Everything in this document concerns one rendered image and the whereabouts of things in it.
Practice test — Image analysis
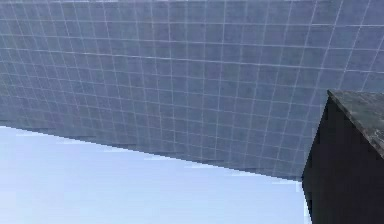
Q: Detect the black cabinet with stone top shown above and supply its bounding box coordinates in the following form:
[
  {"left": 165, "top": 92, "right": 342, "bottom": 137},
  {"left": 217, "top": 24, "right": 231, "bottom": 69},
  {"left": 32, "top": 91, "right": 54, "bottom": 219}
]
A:
[{"left": 301, "top": 89, "right": 384, "bottom": 224}]

